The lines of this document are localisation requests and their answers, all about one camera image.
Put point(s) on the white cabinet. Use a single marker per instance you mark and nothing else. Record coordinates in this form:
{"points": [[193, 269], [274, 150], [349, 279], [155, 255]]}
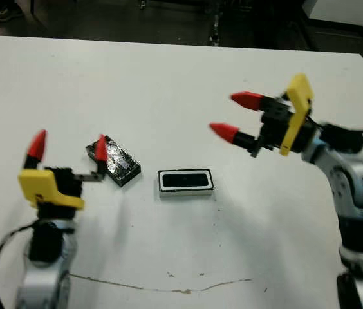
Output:
{"points": [[345, 13]]}

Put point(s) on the man in black clothes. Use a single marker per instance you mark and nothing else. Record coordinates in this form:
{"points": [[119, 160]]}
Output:
{"points": [[6, 14]]}

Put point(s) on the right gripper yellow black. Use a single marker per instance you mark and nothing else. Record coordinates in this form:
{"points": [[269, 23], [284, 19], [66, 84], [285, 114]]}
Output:
{"points": [[275, 132]]}

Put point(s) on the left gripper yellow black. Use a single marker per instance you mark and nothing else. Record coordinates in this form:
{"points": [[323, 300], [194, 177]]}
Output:
{"points": [[49, 190]]}

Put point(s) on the glossy black box lid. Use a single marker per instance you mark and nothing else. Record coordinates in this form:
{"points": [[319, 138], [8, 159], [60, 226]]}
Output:
{"points": [[120, 167]]}

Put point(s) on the slim black camera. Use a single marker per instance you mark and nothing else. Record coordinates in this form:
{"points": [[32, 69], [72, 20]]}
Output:
{"points": [[184, 180]]}

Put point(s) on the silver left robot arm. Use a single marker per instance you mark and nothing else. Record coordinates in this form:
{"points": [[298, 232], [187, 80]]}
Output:
{"points": [[46, 283]]}

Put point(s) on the black box with white insert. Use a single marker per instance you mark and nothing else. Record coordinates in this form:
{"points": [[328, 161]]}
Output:
{"points": [[186, 194]]}

